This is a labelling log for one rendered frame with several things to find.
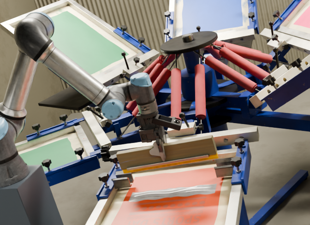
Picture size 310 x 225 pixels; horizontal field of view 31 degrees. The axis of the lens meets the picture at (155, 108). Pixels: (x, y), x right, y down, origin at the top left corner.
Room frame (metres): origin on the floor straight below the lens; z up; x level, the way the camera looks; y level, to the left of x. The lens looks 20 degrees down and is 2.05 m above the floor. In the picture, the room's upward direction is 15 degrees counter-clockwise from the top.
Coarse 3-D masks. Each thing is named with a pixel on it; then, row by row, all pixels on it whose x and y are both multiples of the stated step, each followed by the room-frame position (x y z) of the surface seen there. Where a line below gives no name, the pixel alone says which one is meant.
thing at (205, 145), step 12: (168, 144) 2.00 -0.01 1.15; (180, 144) 1.97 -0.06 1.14; (192, 144) 1.96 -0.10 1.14; (204, 144) 1.95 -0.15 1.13; (120, 156) 2.06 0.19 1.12; (132, 156) 2.04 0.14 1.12; (144, 156) 2.02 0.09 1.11; (156, 156) 2.01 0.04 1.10; (168, 156) 1.99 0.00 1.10; (180, 156) 1.98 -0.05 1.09
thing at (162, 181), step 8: (144, 176) 2.16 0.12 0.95; (152, 176) 2.14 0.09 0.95; (160, 176) 2.12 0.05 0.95; (168, 176) 2.10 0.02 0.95; (176, 176) 2.08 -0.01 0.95; (136, 184) 2.11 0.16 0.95; (144, 184) 2.09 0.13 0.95; (152, 184) 2.07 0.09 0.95; (160, 184) 2.05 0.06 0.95; (168, 184) 2.03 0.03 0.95; (128, 192) 2.06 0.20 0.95; (128, 200) 1.99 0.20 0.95; (144, 200) 1.96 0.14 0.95; (152, 200) 1.94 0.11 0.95; (160, 200) 1.92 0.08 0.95; (120, 208) 1.94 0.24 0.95; (128, 208) 1.93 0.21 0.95; (120, 216) 1.88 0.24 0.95; (112, 224) 1.84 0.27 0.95; (120, 224) 1.83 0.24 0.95
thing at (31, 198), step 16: (32, 176) 1.95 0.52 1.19; (0, 192) 1.89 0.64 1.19; (16, 192) 1.86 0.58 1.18; (32, 192) 1.92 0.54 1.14; (48, 192) 2.00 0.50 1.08; (0, 208) 1.90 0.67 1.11; (16, 208) 1.87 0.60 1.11; (32, 208) 1.89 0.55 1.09; (48, 208) 1.97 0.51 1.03; (0, 224) 1.92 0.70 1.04; (16, 224) 1.88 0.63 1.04; (32, 224) 1.86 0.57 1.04; (48, 224) 1.94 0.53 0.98
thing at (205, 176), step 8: (208, 168) 2.08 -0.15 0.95; (184, 176) 2.07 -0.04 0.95; (192, 176) 2.05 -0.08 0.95; (200, 176) 2.03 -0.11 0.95; (208, 176) 2.01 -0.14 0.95; (176, 184) 2.01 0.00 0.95; (184, 184) 2.00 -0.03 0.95; (192, 184) 1.98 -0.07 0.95; (200, 184) 1.96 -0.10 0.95; (216, 192) 1.87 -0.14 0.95; (208, 200) 1.83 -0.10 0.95; (216, 200) 1.81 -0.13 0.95; (208, 208) 1.77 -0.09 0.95; (216, 208) 1.76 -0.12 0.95; (208, 216) 1.72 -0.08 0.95; (216, 216) 1.71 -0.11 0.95; (200, 224) 1.68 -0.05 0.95; (208, 224) 1.67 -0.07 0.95
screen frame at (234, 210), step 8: (224, 152) 2.11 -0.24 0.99; (232, 152) 2.09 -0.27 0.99; (208, 160) 2.13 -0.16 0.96; (232, 184) 1.83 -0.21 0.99; (240, 184) 1.82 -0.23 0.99; (112, 192) 2.04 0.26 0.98; (232, 192) 1.78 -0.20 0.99; (240, 192) 1.77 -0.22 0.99; (104, 200) 1.98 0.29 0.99; (112, 200) 2.02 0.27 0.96; (232, 200) 1.72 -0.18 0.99; (240, 200) 1.74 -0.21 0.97; (96, 208) 1.93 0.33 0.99; (104, 208) 1.93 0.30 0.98; (232, 208) 1.67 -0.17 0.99; (240, 208) 1.70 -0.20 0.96; (96, 216) 1.87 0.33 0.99; (104, 216) 1.91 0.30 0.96; (232, 216) 1.62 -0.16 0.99; (88, 224) 1.83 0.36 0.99; (96, 224) 1.84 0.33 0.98; (232, 224) 1.58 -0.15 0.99
